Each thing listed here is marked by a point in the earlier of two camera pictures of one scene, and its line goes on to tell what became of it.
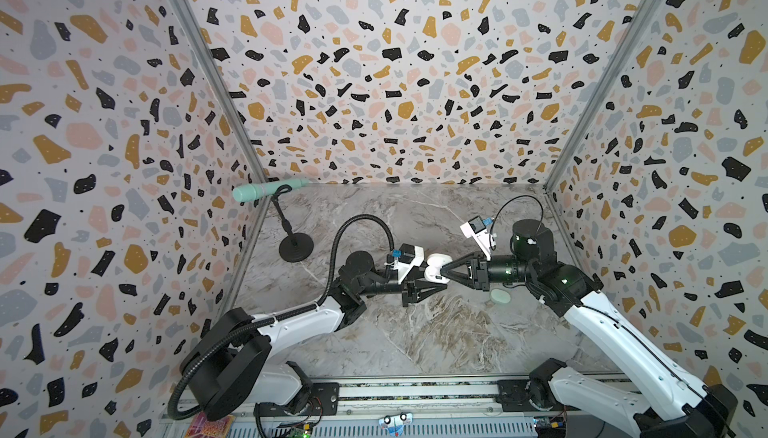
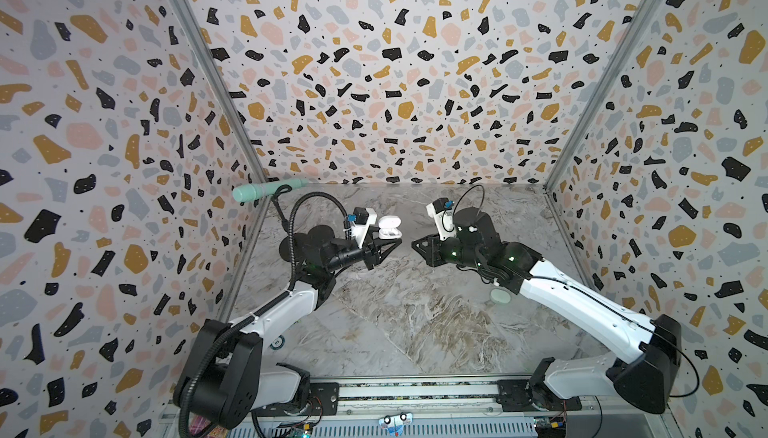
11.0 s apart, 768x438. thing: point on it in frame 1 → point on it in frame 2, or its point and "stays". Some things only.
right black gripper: (481, 270) → (438, 251)
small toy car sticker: (395, 424) stays
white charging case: (435, 262) → (388, 227)
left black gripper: (411, 291) → (373, 251)
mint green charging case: (500, 295) stays
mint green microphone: (244, 192) stays
